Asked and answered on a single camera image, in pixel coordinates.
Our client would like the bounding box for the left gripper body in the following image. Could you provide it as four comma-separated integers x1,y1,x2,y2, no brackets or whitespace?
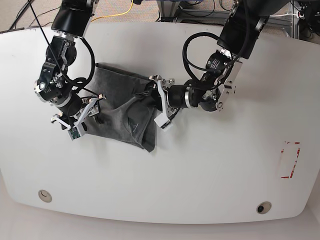
149,75,192,122

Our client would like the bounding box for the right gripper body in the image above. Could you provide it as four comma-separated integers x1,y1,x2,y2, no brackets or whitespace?
50,94,105,130

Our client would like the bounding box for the grey t-shirt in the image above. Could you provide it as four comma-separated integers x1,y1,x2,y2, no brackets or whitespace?
85,63,157,152

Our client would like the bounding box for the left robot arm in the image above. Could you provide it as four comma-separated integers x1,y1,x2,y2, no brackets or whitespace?
149,0,288,129

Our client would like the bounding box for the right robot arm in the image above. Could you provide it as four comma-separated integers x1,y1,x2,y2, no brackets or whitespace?
34,0,104,139

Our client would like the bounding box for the left table grommet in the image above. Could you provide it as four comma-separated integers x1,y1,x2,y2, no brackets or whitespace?
38,189,53,203

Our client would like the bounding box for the table grommet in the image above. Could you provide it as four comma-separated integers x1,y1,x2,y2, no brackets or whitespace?
38,189,53,203
256,201,272,215

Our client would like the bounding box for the red tape rectangle marking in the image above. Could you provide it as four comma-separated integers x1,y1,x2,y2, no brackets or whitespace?
277,141,301,179

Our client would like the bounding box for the right table grommet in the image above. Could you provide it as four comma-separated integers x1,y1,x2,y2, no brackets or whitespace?
256,201,272,215

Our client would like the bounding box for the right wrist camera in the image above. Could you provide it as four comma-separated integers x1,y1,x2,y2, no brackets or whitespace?
67,124,86,141

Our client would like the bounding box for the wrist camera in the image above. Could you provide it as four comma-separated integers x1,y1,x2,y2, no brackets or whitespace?
154,112,173,132
67,124,86,141

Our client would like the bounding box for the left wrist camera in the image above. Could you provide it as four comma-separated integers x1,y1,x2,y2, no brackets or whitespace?
154,112,173,132

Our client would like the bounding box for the yellow cable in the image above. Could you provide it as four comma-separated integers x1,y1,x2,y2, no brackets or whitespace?
91,0,133,23

